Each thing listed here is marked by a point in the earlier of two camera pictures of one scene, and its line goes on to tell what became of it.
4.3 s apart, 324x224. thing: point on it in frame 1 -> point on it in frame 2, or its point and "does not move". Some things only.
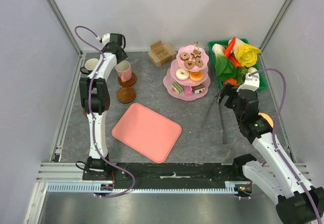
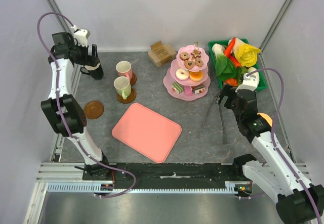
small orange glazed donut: x=196 y=76 does not move
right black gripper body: x=231 y=90 does not move
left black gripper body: x=124 y=55 -> x=81 y=53
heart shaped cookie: x=189 y=64 does not move
